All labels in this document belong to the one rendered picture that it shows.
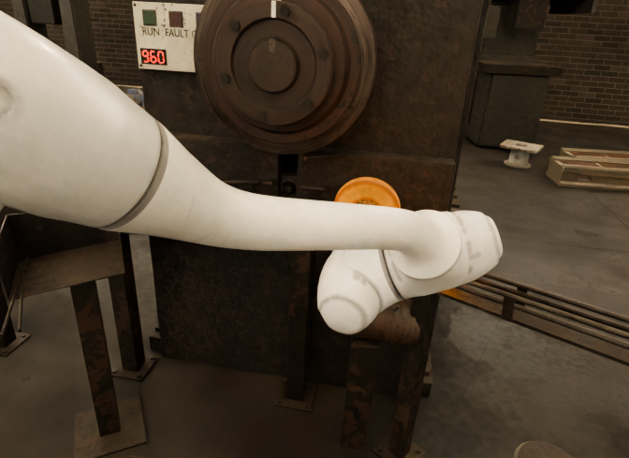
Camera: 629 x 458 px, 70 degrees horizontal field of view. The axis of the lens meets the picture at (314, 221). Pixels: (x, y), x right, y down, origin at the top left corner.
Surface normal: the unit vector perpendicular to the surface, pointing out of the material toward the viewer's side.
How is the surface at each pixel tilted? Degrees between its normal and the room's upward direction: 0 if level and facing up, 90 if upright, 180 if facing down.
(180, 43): 90
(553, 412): 0
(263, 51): 90
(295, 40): 90
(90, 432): 0
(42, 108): 78
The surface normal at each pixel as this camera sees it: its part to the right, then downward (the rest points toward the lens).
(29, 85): 0.80, -0.09
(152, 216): 0.52, 0.78
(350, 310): -0.17, 0.33
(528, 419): 0.05, -0.91
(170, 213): 0.70, 0.61
